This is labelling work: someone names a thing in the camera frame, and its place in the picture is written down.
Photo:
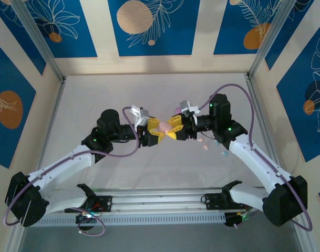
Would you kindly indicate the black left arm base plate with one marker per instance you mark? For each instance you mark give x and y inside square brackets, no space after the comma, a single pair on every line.
[105,203]

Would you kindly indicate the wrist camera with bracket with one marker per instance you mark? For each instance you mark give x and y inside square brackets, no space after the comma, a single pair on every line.
[184,106]
[141,116]

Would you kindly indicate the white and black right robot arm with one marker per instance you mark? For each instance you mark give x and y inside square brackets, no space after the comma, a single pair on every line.
[254,160]

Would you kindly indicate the blue poster large beige circle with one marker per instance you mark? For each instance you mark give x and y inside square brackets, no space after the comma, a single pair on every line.
[175,39]

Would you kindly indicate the blue poster white flower outline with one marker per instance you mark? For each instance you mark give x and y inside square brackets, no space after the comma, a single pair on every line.
[83,44]

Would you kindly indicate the aluminium mounting rail beam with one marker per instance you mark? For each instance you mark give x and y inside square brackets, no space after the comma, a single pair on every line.
[159,200]

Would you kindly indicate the peach earbud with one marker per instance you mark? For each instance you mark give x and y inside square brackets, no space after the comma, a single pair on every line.
[205,147]
[200,140]

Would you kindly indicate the aluminium frame leg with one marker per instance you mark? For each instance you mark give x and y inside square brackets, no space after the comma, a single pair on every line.
[305,241]
[14,241]

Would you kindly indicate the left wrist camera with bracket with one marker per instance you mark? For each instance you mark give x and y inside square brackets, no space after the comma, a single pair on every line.
[141,116]

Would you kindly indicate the black controller box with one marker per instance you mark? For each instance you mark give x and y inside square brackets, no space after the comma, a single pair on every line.
[232,220]
[84,219]

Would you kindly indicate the aluminium corner post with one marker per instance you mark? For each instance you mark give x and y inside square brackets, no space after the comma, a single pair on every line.
[268,36]
[39,39]

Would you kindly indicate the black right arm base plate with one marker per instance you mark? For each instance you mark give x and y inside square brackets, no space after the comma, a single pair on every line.
[212,202]

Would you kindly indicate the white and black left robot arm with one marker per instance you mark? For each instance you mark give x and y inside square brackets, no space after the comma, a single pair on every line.
[25,202]

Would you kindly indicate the blue earbud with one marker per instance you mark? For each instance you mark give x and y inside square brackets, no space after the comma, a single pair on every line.
[225,153]
[216,144]

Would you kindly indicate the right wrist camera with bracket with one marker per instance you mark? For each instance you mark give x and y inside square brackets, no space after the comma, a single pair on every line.
[184,106]

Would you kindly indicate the blue poster feather orange circle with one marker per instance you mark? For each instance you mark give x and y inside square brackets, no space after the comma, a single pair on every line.
[228,39]

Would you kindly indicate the aluminium side rail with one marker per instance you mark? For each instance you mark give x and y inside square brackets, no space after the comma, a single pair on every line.
[57,105]
[266,131]

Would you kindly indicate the peach earbud charging case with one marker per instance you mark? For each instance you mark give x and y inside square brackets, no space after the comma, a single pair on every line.
[163,127]

